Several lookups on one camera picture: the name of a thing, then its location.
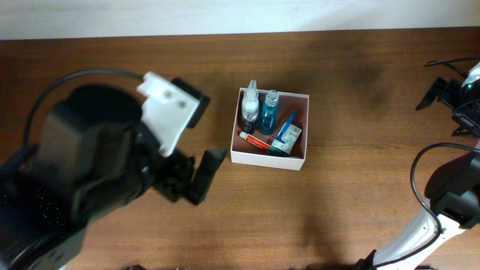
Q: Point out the clear purple soap pump bottle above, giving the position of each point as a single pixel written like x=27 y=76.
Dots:
x=250 y=107

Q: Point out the green white soap box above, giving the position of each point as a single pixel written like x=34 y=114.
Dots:
x=289 y=138

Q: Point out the blue disposable razor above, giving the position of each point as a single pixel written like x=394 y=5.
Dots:
x=285 y=127

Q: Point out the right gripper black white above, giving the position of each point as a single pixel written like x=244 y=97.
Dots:
x=451 y=99

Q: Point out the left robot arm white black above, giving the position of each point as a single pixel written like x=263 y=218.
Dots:
x=100 y=149

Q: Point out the white toothpaste tube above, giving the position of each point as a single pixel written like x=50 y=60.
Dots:
x=262 y=145

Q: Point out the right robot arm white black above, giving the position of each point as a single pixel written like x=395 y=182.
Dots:
x=450 y=203

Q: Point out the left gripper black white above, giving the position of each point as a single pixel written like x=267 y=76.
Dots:
x=180 y=177

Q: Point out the blue mouthwash bottle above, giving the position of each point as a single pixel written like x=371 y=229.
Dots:
x=269 y=111

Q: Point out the white cardboard box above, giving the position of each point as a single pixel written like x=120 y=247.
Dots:
x=242 y=152

